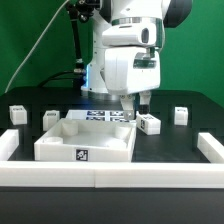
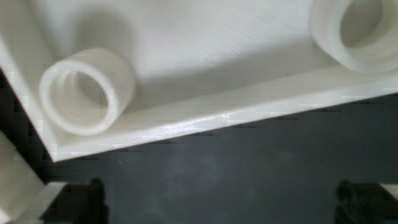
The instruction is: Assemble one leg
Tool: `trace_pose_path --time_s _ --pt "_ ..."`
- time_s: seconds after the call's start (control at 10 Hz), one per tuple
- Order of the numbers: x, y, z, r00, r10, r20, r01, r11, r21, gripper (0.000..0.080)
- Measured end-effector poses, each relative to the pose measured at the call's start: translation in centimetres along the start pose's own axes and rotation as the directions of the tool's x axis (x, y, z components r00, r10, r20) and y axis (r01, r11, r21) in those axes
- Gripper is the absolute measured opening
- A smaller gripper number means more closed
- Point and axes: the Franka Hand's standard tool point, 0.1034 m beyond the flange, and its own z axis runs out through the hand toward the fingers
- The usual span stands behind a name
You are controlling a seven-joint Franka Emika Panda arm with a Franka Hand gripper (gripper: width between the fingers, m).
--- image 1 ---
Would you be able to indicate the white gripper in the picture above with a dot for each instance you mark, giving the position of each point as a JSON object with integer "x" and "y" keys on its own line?
{"x": 130, "y": 70}

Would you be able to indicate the white square table top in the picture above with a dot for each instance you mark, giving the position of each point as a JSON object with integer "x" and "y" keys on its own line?
{"x": 86, "y": 141}

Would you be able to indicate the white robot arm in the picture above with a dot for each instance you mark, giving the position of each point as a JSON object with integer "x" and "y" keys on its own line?
{"x": 108, "y": 13}

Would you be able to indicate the white marker plate with tags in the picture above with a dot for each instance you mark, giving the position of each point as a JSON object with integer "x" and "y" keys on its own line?
{"x": 100, "y": 115}

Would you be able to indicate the white U-shaped fence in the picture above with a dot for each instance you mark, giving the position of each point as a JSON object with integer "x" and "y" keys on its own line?
{"x": 103, "y": 175}

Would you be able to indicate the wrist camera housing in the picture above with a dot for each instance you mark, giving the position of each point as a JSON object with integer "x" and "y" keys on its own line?
{"x": 134, "y": 34}

